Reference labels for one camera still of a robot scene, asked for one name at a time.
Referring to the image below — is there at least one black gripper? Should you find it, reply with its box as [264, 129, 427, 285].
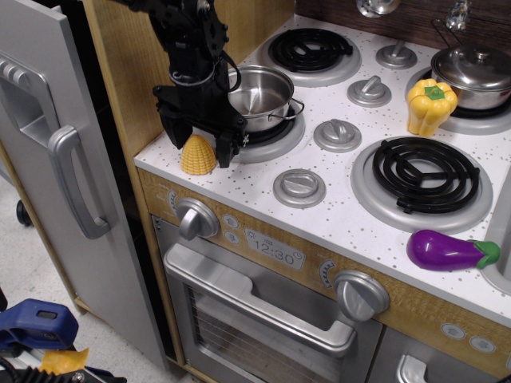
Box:
[153, 59, 247, 168]

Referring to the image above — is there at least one yellow toy corn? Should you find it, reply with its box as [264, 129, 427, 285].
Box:
[180, 135, 216, 176]

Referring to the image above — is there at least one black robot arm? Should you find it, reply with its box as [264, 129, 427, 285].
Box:
[123, 1, 248, 168]

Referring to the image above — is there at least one front left stove burner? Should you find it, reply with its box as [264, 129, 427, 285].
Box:
[232, 99, 306, 164]

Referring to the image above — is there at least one stove burner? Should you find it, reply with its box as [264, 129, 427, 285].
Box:
[351, 136, 493, 234]
[257, 28, 362, 88]
[232, 99, 306, 164]
[404, 66, 511, 136]

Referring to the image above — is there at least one small steel pan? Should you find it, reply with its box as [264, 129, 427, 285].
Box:
[228, 65, 304, 133]

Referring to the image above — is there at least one back left stove burner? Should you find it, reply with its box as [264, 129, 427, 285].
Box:
[257, 28, 362, 88]

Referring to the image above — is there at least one front right stove burner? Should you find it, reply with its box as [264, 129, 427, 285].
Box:
[351, 136, 493, 234]

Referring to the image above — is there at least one back right stove burner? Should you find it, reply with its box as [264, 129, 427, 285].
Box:
[404, 66, 511, 136]

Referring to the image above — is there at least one left grey oven knob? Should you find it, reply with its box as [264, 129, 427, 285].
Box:
[176, 198, 220, 241]

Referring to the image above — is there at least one grey oven knob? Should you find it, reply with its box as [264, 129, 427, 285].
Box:
[334, 270, 390, 322]
[176, 198, 220, 241]

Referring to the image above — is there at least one grey stovetop knob front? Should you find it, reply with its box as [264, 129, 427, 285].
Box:
[273, 168, 327, 209]

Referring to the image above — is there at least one grey stovetop knob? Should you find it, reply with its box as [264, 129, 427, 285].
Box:
[347, 76, 392, 108]
[375, 41, 418, 69]
[314, 119, 362, 153]
[273, 168, 327, 209]

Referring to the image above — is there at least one grey toy fridge door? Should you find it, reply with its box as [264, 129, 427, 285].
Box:
[1, 1, 168, 368]

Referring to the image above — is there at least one grey oven door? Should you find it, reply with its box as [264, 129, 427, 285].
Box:
[153, 217, 382, 382]

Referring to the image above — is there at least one black caster wheel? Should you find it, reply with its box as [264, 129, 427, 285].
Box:
[16, 200, 33, 227]

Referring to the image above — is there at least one grey stovetop knob back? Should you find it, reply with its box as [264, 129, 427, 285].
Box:
[375, 41, 418, 69]

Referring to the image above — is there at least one hanging steel ladle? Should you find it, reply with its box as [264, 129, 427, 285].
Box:
[355, 0, 402, 18]

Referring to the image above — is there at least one right grey oven knob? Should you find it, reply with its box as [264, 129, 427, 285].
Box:
[334, 270, 390, 322]

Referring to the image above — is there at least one yellow toy bell pepper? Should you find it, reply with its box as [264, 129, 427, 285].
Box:
[406, 78, 458, 137]

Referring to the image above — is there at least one purple toy eggplant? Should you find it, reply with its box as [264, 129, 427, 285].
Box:
[406, 230, 501, 271]

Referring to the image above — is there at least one blue clamp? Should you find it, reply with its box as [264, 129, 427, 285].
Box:
[1, 298, 79, 350]

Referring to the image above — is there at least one yellow tape piece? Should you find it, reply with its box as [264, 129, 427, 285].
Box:
[38, 348, 89, 375]

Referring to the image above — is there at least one steel pot with lid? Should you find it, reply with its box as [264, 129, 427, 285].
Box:
[430, 45, 510, 110]

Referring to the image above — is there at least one hanging steel utensil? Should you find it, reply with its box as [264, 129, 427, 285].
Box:
[430, 0, 472, 47]

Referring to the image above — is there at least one grey lower right door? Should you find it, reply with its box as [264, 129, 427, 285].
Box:
[367, 328, 497, 383]

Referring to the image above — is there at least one grey toy sink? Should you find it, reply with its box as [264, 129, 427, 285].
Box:
[478, 167, 511, 296]

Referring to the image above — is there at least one grey oven door handle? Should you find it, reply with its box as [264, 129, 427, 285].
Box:
[164, 244, 356, 357]

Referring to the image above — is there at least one grey fridge door handle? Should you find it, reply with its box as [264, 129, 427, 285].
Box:
[47, 125, 110, 239]

